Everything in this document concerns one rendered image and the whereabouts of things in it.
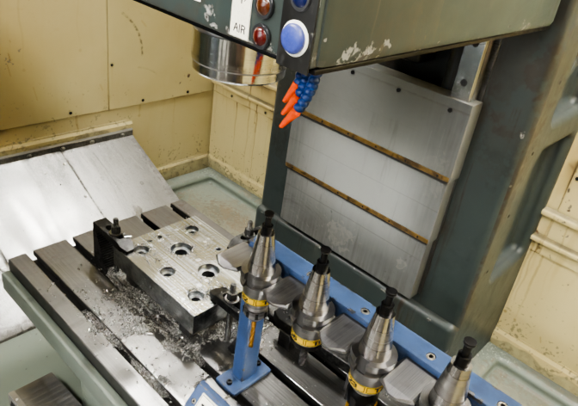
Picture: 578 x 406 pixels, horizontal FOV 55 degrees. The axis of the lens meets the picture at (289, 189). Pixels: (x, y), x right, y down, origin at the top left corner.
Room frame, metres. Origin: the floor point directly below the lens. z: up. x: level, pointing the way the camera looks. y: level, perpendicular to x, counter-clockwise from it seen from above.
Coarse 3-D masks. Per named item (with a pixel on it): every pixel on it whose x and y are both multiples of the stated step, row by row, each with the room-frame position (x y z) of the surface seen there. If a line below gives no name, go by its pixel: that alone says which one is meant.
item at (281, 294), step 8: (280, 280) 0.69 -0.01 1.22; (288, 280) 0.70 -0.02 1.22; (296, 280) 0.70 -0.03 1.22; (264, 288) 0.67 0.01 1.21; (272, 288) 0.67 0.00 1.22; (280, 288) 0.67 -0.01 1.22; (288, 288) 0.68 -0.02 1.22; (296, 288) 0.68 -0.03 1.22; (264, 296) 0.66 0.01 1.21; (272, 296) 0.65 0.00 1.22; (280, 296) 0.66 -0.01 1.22; (288, 296) 0.66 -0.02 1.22; (272, 304) 0.64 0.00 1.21; (280, 304) 0.64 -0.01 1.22; (288, 304) 0.64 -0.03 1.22
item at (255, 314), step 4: (244, 304) 0.70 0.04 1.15; (248, 304) 0.69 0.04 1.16; (244, 308) 0.69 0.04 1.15; (248, 308) 0.69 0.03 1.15; (252, 308) 0.69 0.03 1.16; (256, 308) 0.69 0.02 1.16; (260, 308) 0.69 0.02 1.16; (264, 308) 0.69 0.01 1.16; (268, 308) 0.71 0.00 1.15; (244, 312) 0.69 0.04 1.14; (248, 312) 0.69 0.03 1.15; (252, 312) 0.69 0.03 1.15; (256, 312) 0.69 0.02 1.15; (260, 312) 0.69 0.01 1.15; (264, 312) 0.69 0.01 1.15; (248, 316) 0.68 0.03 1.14; (252, 316) 0.68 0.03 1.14; (256, 316) 0.68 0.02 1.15; (260, 316) 0.69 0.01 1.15; (264, 316) 0.69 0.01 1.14; (252, 320) 0.69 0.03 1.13; (256, 320) 0.69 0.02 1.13
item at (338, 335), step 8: (336, 320) 0.62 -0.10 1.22; (344, 320) 0.63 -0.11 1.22; (352, 320) 0.63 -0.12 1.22; (320, 328) 0.60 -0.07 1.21; (328, 328) 0.60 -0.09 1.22; (336, 328) 0.61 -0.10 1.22; (344, 328) 0.61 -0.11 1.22; (352, 328) 0.61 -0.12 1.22; (360, 328) 0.61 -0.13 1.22; (320, 336) 0.59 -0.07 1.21; (328, 336) 0.59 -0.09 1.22; (336, 336) 0.59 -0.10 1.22; (344, 336) 0.59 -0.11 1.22; (352, 336) 0.59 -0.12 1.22; (328, 344) 0.57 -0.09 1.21; (336, 344) 0.57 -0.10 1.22; (344, 344) 0.58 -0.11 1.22; (344, 352) 0.57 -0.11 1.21
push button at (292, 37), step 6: (288, 24) 0.56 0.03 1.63; (294, 24) 0.56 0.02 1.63; (282, 30) 0.57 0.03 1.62; (288, 30) 0.56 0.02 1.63; (294, 30) 0.55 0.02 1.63; (300, 30) 0.55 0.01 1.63; (282, 36) 0.56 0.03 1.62; (288, 36) 0.56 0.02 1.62; (294, 36) 0.55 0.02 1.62; (300, 36) 0.55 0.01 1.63; (282, 42) 0.56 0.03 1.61; (288, 42) 0.56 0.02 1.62; (294, 42) 0.55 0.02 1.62; (300, 42) 0.55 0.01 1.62; (288, 48) 0.56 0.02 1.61; (294, 48) 0.55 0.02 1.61; (300, 48) 0.55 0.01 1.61
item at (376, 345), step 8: (376, 312) 0.56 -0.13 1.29; (392, 312) 0.57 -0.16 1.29; (376, 320) 0.56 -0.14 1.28; (384, 320) 0.55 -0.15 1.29; (392, 320) 0.56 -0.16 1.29; (368, 328) 0.56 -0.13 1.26; (376, 328) 0.55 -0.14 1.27; (384, 328) 0.55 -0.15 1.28; (392, 328) 0.56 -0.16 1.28; (368, 336) 0.56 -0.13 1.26; (376, 336) 0.55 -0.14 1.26; (384, 336) 0.55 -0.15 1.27; (392, 336) 0.56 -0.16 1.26; (360, 344) 0.56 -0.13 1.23; (368, 344) 0.55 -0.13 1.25; (376, 344) 0.55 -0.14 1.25; (384, 344) 0.55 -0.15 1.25; (360, 352) 0.55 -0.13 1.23; (368, 352) 0.55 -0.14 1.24; (376, 352) 0.54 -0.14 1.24; (384, 352) 0.55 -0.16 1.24; (376, 360) 0.54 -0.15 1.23; (384, 360) 0.55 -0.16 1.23
